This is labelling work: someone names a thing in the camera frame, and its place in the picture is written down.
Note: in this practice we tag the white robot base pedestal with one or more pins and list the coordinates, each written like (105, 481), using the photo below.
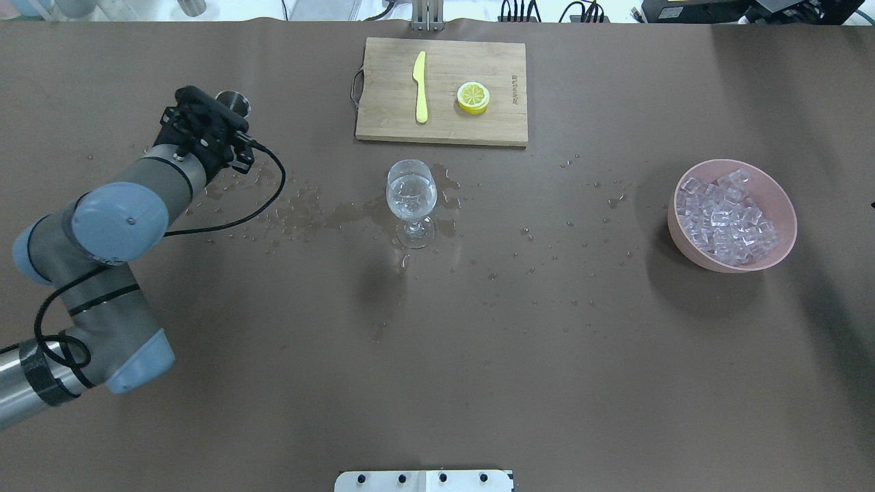
(426, 480)

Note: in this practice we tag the steel double jigger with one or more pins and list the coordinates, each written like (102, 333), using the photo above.
(235, 101)

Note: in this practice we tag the yellow lemon half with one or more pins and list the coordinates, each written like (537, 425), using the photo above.
(473, 98)

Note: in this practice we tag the yellow plastic knife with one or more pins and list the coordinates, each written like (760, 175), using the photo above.
(418, 75)

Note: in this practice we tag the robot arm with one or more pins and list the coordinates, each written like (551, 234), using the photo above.
(96, 328)

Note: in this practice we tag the clear ice cubes pile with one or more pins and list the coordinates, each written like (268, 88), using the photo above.
(723, 221)

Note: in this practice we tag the clear wine glass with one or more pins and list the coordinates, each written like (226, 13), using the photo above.
(411, 195)

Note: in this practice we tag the pink bowl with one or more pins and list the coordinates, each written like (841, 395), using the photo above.
(770, 197)

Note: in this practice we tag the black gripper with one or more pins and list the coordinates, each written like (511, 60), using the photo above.
(179, 131)

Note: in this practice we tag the bamboo cutting board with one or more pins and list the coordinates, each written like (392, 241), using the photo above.
(386, 106)

